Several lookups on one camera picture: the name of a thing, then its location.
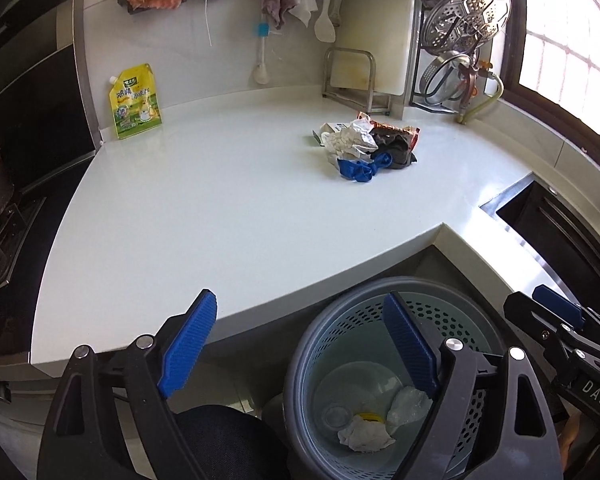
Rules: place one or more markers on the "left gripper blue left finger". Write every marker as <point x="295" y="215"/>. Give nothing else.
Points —
<point x="181" y="339"/>

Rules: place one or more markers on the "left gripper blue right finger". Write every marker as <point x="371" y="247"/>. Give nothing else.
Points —
<point x="416" y="354"/>

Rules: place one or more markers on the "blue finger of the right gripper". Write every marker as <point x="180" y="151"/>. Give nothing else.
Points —
<point x="570" y="313"/>

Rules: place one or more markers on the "white green milk carton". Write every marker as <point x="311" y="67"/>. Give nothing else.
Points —
<point x="327" y="129"/>

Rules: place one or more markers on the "clear plastic cup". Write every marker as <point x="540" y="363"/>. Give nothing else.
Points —
<point x="336" y="416"/>

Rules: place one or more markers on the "black sock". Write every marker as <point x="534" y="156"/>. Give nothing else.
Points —
<point x="395" y="155"/>

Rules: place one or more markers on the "black kitchen sink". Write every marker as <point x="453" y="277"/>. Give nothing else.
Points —
<point x="565" y="245"/>

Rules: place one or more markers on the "grey perforated trash bin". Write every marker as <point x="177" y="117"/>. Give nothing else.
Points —
<point x="346" y="356"/>

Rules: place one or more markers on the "yellow green refill pouch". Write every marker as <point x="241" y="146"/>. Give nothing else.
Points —
<point x="134" y="102"/>

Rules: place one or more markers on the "metal cutting board rack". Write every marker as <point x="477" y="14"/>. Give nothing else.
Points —
<point x="349" y="78"/>

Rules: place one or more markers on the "glass pot lid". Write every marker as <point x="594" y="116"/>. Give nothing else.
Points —
<point x="446" y="78"/>

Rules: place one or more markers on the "white bottle brush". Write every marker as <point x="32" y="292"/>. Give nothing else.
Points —
<point x="260" y="72"/>

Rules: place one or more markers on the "white cutting board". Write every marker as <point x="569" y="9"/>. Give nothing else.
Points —
<point x="383" y="27"/>

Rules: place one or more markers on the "steel steamer plate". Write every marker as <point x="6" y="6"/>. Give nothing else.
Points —
<point x="465" y="15"/>

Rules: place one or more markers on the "white rice paddle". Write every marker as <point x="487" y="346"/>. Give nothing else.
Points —
<point x="324" y="30"/>

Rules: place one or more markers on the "mauve hanging cloth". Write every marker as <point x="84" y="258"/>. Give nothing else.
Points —
<point x="276" y="10"/>

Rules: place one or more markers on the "white hanging cloth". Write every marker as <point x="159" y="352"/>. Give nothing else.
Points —
<point x="303" y="10"/>

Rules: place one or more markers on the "window frame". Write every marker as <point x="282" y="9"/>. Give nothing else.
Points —
<point x="551" y="66"/>

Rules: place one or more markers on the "black wire dish rack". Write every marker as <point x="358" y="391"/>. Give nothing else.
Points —
<point x="423" y="59"/>

